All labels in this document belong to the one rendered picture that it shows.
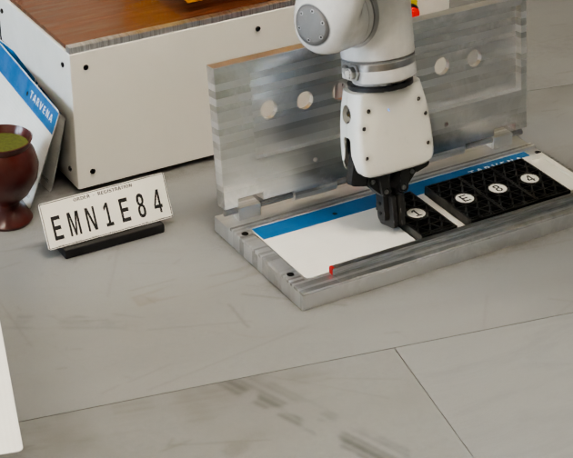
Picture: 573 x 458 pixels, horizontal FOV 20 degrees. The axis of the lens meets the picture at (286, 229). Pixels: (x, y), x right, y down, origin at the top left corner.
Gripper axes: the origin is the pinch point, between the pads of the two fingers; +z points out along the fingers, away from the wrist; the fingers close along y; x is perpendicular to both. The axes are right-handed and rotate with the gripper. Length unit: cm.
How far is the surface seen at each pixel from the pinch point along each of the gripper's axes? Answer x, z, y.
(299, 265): -1.6, 3.0, -13.6
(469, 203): -1.1, 1.7, 10.2
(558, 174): -0.5, 1.7, 24.1
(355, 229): 2.2, 2.2, -3.8
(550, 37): 39, -4, 54
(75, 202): 17.8, -4.6, -31.7
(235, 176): 9.7, -5.4, -14.8
